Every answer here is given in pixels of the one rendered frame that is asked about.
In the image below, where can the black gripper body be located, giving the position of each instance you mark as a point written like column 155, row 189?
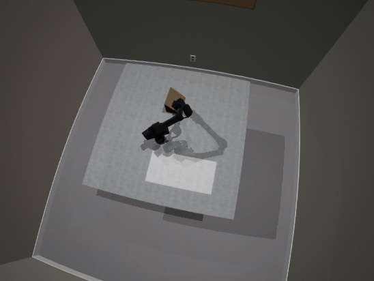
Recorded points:
column 166, row 131

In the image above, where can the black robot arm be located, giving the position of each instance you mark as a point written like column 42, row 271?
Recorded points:
column 157, row 128

